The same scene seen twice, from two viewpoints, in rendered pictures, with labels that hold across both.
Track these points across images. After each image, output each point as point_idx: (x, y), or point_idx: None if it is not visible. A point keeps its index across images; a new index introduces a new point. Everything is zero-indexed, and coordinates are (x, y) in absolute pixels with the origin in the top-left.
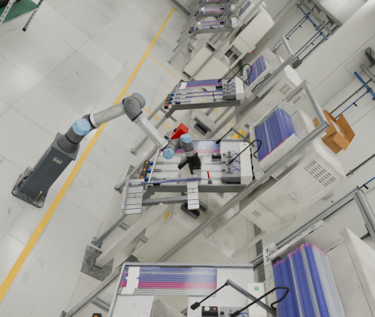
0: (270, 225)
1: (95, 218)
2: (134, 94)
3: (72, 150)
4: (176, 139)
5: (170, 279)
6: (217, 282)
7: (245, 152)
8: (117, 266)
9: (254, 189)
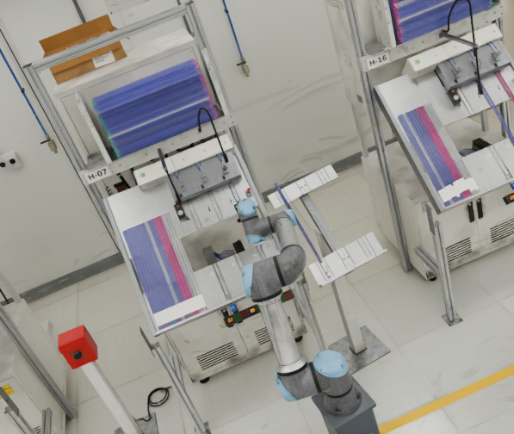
0: None
1: (298, 402)
2: (262, 273)
3: None
4: (253, 222)
5: (436, 151)
6: (411, 109)
7: (166, 164)
8: (333, 337)
9: None
